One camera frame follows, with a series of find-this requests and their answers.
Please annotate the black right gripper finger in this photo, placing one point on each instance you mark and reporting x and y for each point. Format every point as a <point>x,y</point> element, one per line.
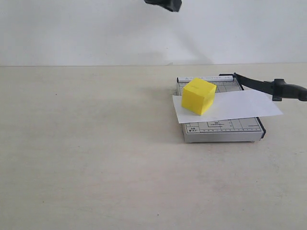
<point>170,5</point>

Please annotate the yellow cube block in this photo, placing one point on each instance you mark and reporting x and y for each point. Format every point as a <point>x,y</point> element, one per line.
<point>198,96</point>

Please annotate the white paper sheet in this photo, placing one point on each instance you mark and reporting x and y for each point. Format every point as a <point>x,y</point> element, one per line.
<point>230,105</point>

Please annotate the black cutter blade arm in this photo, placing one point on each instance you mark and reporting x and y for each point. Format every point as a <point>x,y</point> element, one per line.
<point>278,88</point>

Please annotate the grey paper cutter base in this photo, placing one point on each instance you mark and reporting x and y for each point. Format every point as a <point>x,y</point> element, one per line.
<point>235,130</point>

